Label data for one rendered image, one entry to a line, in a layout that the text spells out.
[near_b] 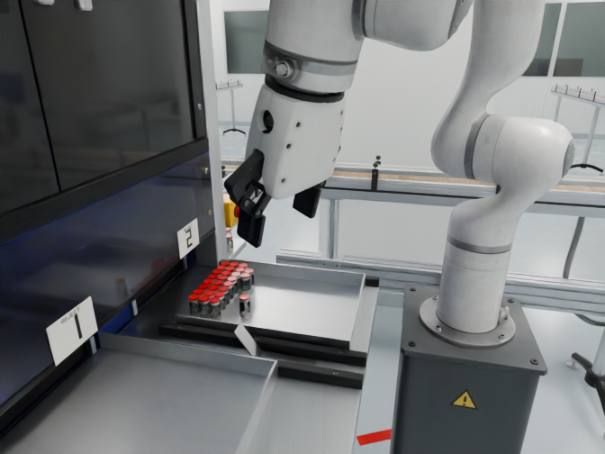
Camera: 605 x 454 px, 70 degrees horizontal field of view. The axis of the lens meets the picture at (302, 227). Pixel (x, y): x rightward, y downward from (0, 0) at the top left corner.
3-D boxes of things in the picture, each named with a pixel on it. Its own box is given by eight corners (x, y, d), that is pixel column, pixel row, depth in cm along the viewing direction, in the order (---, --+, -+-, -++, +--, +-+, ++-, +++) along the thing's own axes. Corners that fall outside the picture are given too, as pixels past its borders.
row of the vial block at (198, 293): (188, 318, 88) (185, 298, 86) (223, 277, 104) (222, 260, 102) (198, 320, 87) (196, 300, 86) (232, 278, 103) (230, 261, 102)
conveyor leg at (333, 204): (318, 349, 206) (320, 195, 178) (321, 338, 214) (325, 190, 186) (337, 351, 204) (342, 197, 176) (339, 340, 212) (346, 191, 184)
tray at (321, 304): (176, 330, 84) (175, 314, 83) (229, 270, 108) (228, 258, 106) (348, 357, 77) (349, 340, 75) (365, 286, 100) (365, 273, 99)
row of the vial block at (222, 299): (208, 321, 87) (206, 301, 85) (241, 279, 103) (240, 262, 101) (219, 322, 86) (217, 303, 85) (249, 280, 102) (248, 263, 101)
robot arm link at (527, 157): (460, 224, 92) (477, 109, 83) (557, 248, 80) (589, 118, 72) (436, 241, 83) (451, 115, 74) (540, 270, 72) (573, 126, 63)
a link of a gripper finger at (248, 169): (234, 159, 36) (230, 213, 40) (293, 137, 41) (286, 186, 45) (224, 154, 37) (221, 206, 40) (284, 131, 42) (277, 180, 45)
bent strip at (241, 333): (235, 359, 76) (233, 331, 74) (241, 349, 79) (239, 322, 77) (312, 372, 73) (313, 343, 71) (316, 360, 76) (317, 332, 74)
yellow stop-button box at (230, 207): (206, 226, 114) (204, 200, 112) (218, 217, 121) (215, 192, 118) (232, 228, 113) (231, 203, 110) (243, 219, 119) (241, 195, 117)
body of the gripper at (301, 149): (303, 94, 34) (280, 211, 40) (370, 80, 41) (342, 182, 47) (238, 63, 37) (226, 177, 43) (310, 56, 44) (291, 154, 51)
